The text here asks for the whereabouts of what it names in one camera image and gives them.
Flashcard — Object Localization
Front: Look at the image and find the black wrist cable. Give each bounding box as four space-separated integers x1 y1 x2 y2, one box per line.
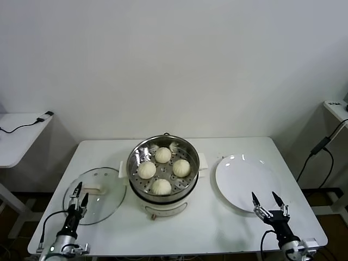
39 211 69 250
260 231 279 261

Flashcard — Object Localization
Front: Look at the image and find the white side table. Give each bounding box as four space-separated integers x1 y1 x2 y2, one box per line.
0 111 79 240

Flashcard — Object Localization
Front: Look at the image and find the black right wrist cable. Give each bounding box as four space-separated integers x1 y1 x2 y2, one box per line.
260 231 279 261

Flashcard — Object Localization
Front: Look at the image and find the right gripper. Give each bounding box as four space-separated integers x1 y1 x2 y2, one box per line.
251 191 294 243

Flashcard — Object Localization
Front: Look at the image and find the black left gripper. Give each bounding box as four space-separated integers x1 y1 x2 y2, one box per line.
64 181 90 232

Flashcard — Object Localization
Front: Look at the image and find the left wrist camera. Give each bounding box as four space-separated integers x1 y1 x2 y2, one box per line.
73 243 90 256

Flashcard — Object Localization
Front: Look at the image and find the stainless steel steamer basket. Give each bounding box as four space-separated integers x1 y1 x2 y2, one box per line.
126 135 200 203

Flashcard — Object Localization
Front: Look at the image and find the white steamed baozi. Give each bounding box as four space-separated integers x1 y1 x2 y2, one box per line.
137 161 157 179
151 178 172 196
172 159 191 177
154 147 172 164

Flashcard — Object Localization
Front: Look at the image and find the white round plate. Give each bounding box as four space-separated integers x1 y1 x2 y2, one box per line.
214 154 281 215

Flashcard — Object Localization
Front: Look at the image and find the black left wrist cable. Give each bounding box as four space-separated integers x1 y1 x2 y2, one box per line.
39 211 69 250

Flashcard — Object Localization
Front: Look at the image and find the thin black cable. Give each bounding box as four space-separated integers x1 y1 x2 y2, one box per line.
0 119 41 134

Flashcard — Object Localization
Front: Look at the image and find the black power cable with adapter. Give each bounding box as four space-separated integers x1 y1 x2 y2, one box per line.
296 118 348 183

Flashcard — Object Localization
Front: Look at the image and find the glass pot lid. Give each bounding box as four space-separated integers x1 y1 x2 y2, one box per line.
63 167 128 226

